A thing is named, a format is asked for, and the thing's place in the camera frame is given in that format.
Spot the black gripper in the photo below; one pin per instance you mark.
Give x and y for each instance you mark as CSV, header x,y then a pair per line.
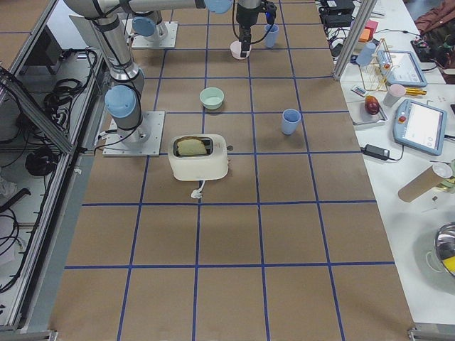
x,y
245,17

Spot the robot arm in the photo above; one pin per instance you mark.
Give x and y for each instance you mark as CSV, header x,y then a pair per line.
x,y
101,27
199,5

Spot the pink bowl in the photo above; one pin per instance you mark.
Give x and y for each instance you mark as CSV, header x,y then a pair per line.
x,y
237,52

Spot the mint green bowl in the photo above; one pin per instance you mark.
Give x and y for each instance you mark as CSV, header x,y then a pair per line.
x,y
212,97

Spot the light blue cup on bench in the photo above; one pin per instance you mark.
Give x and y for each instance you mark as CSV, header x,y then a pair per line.
x,y
366,54

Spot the small remote control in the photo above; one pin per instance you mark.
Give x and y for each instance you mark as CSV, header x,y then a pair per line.
x,y
357,89

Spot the toast slice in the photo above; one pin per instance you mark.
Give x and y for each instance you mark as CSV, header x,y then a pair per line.
x,y
191,147

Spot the cream white toaster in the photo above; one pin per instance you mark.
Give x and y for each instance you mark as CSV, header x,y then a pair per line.
x,y
212,166

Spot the metal tray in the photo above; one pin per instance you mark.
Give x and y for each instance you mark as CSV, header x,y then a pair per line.
x,y
360,116

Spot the mango fruit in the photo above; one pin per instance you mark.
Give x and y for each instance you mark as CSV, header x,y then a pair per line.
x,y
371,105

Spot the teach pendant tablet far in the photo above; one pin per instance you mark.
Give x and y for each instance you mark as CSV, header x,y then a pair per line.
x,y
400,67

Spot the teach pendant tablet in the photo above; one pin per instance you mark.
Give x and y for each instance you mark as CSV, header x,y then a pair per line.
x,y
400,67
420,126

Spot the pale pink cup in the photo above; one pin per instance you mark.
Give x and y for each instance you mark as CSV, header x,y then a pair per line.
x,y
394,93

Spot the black power adapter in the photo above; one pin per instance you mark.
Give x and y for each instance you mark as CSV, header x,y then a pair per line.
x,y
376,152

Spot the teach pendant tablet near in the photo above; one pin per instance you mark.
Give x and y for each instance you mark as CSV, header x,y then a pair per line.
x,y
420,126

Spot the cardboard tube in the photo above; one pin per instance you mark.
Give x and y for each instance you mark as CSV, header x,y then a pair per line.
x,y
425,181

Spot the steel mixing bowl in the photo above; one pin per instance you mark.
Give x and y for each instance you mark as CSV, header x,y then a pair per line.
x,y
444,247

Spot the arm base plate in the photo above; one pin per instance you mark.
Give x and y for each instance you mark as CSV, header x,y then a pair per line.
x,y
163,38
145,141

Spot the aluminium frame post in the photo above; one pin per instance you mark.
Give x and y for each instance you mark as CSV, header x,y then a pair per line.
x,y
361,18

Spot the gold wire rack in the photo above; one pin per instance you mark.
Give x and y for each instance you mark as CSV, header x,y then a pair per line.
x,y
374,75

